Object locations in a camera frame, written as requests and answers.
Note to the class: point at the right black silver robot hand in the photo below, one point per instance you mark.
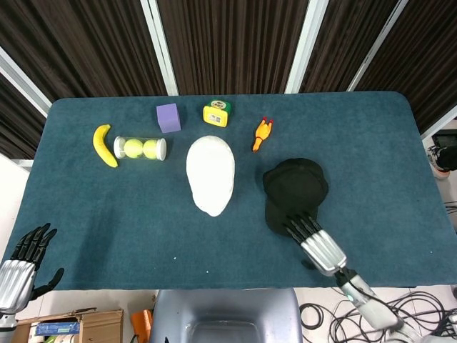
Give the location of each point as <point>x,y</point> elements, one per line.
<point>323,252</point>

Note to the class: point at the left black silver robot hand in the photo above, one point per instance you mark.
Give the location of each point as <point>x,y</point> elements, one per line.
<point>16,282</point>

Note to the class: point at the black baseball cap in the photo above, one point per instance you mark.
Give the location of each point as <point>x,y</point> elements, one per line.
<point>296,186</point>

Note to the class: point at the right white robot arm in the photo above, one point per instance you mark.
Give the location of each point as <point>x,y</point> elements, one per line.
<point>371,311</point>

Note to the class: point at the white head form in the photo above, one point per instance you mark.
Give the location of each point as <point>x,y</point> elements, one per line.
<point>210,175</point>

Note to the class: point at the blue white small carton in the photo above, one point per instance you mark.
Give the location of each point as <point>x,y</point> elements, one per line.
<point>59,327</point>

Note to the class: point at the brown cardboard box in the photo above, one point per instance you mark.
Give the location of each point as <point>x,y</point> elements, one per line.
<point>103,327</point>

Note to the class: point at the grey robot torso base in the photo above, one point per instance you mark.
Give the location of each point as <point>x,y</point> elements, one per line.
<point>225,311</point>

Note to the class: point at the yellow rubber chicken toy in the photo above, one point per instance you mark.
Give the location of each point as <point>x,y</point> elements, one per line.
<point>261,134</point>

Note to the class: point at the orange plastic object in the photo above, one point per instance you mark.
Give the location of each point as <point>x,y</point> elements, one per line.
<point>143,323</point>

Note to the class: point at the white sneaker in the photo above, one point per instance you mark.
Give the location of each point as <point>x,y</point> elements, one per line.
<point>441,171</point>

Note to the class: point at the blue felt table mat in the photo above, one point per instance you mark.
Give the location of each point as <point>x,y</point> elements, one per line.
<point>143,214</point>

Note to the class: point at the yellow banana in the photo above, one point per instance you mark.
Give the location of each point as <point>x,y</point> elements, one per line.
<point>100,146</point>

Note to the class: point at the yellow green small box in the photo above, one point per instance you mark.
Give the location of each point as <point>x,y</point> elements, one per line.
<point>216,116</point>

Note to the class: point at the yellow-green tennis ball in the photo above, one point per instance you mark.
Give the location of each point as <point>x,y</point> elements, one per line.
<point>151,149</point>
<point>133,148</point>

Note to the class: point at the clear tennis ball tube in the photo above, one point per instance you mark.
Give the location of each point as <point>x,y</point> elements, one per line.
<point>161,149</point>

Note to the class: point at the purple foam cube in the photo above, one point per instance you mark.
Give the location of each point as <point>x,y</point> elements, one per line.
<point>168,118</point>

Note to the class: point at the dark brown pleated curtain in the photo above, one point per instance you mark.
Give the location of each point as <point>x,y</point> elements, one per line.
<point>232,43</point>

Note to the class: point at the white frame post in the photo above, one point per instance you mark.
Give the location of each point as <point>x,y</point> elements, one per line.
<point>305,50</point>
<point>160,50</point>
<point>378,46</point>
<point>21,80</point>

